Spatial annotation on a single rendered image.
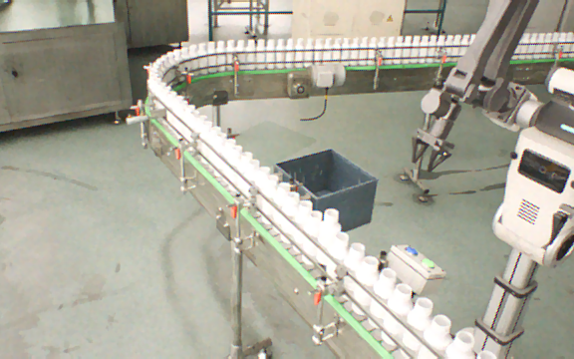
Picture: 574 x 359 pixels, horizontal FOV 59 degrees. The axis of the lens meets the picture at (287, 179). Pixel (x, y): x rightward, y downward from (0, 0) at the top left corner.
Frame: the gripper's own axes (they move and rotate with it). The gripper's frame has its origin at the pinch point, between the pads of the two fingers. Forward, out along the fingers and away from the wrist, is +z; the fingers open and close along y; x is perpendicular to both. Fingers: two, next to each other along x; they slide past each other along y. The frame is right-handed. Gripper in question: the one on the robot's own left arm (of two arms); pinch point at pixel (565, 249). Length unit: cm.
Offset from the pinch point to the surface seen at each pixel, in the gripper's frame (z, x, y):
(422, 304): 24.5, -18.7, -16.1
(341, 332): 47, -13, -33
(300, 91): 7, 97, -179
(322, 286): 35, -25, -38
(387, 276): 24.8, -16.9, -27.6
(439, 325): 25.6, -19.6, -10.1
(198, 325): 129, 41, -130
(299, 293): 49, -10, -53
